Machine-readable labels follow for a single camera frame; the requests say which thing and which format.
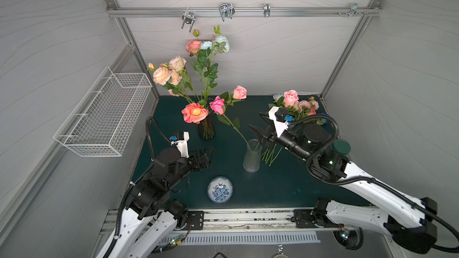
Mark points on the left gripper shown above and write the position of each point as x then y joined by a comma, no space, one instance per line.
193,159

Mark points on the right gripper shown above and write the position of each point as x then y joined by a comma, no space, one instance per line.
271,138

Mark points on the dark red glass vase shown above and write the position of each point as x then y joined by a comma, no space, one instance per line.
206,129

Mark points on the clear ribbed glass vase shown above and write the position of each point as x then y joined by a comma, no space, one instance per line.
252,159

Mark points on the peach pink peony spray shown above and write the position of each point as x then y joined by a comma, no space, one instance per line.
174,76

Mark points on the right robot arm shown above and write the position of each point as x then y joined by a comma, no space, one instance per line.
409,221

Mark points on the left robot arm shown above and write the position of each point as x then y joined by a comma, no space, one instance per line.
146,213

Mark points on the small pink rose spray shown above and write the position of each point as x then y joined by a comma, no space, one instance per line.
306,108

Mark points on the blue white porcelain bowl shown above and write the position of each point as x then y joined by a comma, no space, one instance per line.
220,190

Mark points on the metal hook clamp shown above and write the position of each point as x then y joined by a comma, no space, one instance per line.
226,11
188,18
267,10
353,11

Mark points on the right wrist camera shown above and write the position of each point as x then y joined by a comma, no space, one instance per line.
281,119

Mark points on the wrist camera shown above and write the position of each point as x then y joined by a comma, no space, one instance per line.
281,119
180,140

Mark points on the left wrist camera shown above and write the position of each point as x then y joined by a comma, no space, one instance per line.
180,140

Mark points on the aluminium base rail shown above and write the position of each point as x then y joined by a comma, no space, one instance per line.
252,220

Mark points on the white wire basket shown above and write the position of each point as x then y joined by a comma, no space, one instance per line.
102,123

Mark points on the aluminium crossbar rail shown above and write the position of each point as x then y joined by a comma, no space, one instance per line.
239,12

